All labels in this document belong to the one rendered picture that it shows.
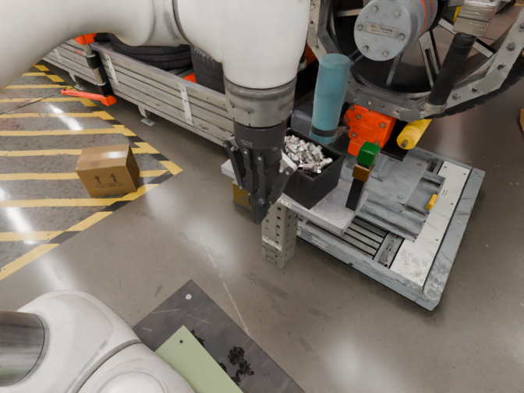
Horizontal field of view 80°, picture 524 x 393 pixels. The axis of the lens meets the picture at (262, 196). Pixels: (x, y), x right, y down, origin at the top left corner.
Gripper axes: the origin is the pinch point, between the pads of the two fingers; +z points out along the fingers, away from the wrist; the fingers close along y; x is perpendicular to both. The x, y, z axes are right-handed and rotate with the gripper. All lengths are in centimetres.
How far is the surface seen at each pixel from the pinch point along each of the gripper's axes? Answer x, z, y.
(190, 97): 65, 36, -83
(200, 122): 64, 49, -78
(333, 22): 69, -8, -18
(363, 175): 27.9, 8.0, 11.7
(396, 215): 64, 53, 24
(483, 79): 58, -8, 26
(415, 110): 58, 5, 15
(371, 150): 28.8, 1.3, 11.4
